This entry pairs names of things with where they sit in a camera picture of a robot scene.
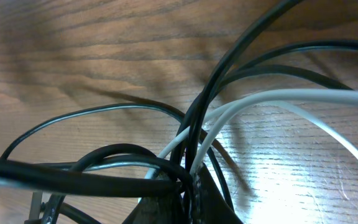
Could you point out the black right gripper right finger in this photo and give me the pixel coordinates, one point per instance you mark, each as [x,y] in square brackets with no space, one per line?
[210,206]

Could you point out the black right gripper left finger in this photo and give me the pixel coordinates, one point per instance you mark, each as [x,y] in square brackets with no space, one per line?
[157,210]

